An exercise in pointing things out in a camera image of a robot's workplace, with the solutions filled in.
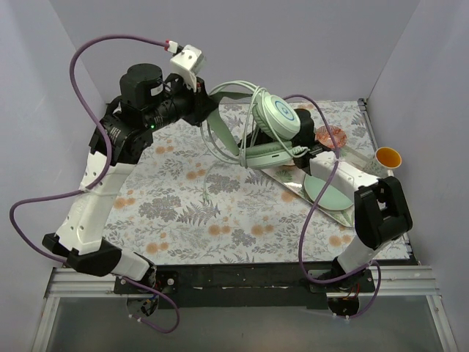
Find white mug orange inside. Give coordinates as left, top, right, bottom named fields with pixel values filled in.
left=363, top=147, right=402, bottom=178

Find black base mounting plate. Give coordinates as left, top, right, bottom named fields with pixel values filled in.
left=113, top=260, right=371, bottom=311

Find mint green plate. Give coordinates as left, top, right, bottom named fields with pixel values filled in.
left=303, top=175, right=352, bottom=211

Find mint green headphone cable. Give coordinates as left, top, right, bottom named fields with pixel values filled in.
left=199, top=81, right=311, bottom=206

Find floral table mat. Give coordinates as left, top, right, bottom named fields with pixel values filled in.
left=103, top=121, right=355, bottom=265

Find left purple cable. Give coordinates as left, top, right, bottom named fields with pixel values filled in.
left=9, top=34, right=181, bottom=334

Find floral serving tray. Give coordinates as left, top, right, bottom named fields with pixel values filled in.
left=262, top=124, right=382, bottom=227

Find mint green headphones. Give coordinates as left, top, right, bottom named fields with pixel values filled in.
left=207, top=86, right=309, bottom=169

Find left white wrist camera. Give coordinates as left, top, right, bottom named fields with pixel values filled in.
left=170, top=45, right=205, bottom=91

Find red patterned small bowl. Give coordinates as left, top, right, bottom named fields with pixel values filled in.
left=315, top=125, right=347, bottom=149

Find aluminium frame rail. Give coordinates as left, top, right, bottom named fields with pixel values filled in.
left=29, top=266, right=118, bottom=352

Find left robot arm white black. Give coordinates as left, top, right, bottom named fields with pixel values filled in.
left=43, top=64, right=218, bottom=293

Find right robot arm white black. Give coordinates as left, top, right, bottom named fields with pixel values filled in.
left=293, top=109, right=413, bottom=292

